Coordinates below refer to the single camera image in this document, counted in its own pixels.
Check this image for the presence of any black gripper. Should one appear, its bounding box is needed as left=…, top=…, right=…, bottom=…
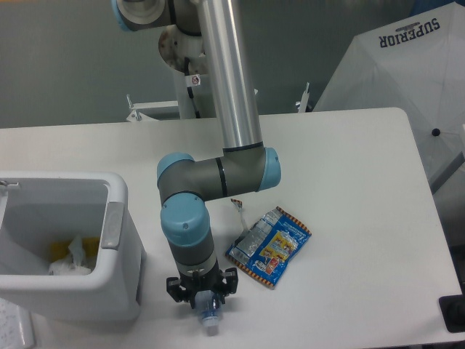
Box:
left=166, top=267, right=238, bottom=308

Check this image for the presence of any clear crushed plastic bottle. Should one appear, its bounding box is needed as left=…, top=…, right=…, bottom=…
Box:
left=195, top=290, right=221, bottom=329

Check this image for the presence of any blue snack wrapper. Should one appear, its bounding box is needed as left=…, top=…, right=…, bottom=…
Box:
left=225, top=198, right=312, bottom=289

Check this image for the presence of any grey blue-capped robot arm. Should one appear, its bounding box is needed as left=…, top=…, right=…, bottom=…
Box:
left=112, top=1, right=281, bottom=306

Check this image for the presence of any white plastic trash can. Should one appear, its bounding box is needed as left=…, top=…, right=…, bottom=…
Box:
left=1, top=171, right=145, bottom=321

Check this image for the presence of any white crumpled tissue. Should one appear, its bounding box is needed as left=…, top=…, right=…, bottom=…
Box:
left=49, top=235, right=92, bottom=276

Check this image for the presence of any yellow wrapper in bin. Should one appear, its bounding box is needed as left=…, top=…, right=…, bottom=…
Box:
left=49, top=237, right=100, bottom=262

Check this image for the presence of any black device at table edge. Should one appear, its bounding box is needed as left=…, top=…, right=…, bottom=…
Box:
left=439, top=294, right=464, bottom=333

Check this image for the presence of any white umbrella with lettering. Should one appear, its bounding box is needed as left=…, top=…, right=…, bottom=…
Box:
left=315, top=2, right=464, bottom=180

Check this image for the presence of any white left mounting bracket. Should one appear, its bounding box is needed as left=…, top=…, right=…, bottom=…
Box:
left=126, top=94, right=179, bottom=122

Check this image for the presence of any white right mounting bracket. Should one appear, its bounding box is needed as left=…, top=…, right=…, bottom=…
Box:
left=295, top=82, right=312, bottom=113

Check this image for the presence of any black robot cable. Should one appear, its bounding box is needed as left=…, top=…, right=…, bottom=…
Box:
left=184, top=56, right=201, bottom=119

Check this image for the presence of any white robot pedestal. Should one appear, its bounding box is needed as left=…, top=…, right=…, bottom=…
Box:
left=158, top=25, right=216, bottom=119

